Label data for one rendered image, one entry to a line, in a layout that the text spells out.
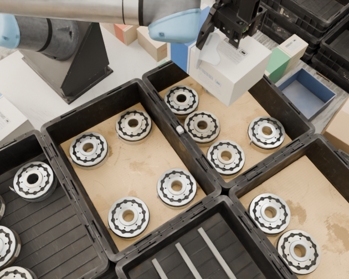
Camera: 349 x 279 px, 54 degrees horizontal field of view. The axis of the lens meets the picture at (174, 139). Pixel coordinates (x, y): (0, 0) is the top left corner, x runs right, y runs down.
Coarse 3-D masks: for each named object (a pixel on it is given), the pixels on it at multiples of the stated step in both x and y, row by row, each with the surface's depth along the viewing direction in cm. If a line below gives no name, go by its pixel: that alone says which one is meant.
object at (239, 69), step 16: (176, 48) 77; (192, 48) 72; (224, 48) 72; (240, 48) 72; (256, 48) 72; (192, 64) 76; (208, 64) 71; (224, 64) 70; (240, 64) 70; (256, 64) 70; (208, 80) 75; (224, 80) 70; (240, 80) 70; (256, 80) 78; (224, 96) 74
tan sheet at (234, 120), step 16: (192, 80) 106; (208, 96) 103; (240, 96) 104; (224, 112) 101; (240, 112) 101; (256, 112) 101; (224, 128) 98; (240, 128) 98; (240, 144) 96; (224, 160) 94; (256, 160) 94
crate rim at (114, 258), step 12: (132, 84) 93; (144, 84) 93; (108, 96) 92; (84, 108) 90; (156, 108) 90; (60, 120) 88; (168, 120) 88; (48, 144) 85; (60, 156) 83; (192, 156) 83; (60, 168) 82; (204, 168) 82; (72, 180) 80; (216, 180) 81; (216, 192) 79; (84, 204) 78; (204, 204) 78; (180, 216) 77; (96, 228) 77; (156, 228) 76; (168, 228) 76; (144, 240) 74; (108, 252) 73; (120, 252) 73
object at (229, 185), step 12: (156, 72) 95; (156, 96) 91; (168, 108) 90; (312, 132) 87; (192, 144) 85; (288, 144) 85; (204, 156) 84; (276, 156) 84; (252, 168) 82; (240, 180) 81
